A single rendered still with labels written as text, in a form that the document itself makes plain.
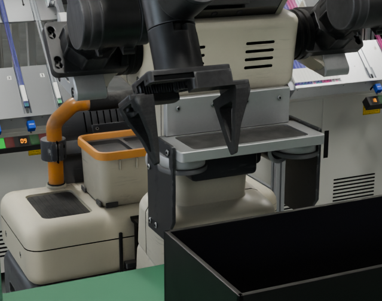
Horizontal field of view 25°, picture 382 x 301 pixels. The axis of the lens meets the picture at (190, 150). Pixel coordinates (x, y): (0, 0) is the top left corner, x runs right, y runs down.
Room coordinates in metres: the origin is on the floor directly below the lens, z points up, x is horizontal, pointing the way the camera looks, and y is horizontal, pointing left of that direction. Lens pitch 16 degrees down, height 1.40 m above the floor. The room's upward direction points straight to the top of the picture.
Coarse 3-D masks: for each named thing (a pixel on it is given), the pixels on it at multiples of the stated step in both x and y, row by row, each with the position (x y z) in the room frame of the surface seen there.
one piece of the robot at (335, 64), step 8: (304, 0) 1.52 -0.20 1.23; (312, 0) 1.53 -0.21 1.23; (328, 56) 1.47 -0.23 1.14; (336, 56) 1.47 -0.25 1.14; (344, 56) 1.48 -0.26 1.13; (328, 64) 1.46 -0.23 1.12; (336, 64) 1.46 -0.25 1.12; (344, 64) 1.47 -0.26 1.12; (320, 72) 1.46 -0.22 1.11; (328, 72) 1.45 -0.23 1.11; (336, 72) 1.46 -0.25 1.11; (344, 72) 1.47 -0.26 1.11
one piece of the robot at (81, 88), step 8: (64, 16) 1.34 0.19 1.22; (64, 80) 1.32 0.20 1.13; (72, 80) 1.28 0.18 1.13; (80, 80) 1.28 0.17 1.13; (88, 80) 1.29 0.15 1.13; (96, 80) 1.29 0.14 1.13; (104, 80) 1.30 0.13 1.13; (72, 88) 1.29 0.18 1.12; (80, 88) 1.27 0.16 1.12; (88, 88) 1.28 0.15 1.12; (96, 88) 1.28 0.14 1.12; (104, 88) 1.29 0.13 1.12; (72, 96) 1.29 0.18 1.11; (80, 96) 1.27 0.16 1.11; (88, 96) 1.27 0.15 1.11; (96, 96) 1.28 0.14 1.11; (104, 96) 1.29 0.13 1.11
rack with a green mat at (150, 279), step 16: (0, 272) 0.91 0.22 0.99; (128, 272) 1.00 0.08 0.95; (144, 272) 1.00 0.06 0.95; (160, 272) 1.00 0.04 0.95; (0, 288) 0.91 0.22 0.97; (32, 288) 0.95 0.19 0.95; (48, 288) 0.95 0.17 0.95; (64, 288) 0.95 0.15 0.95; (80, 288) 0.95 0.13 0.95; (96, 288) 0.95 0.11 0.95; (112, 288) 0.95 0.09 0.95; (128, 288) 0.95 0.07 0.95; (144, 288) 0.95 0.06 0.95; (160, 288) 0.95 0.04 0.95
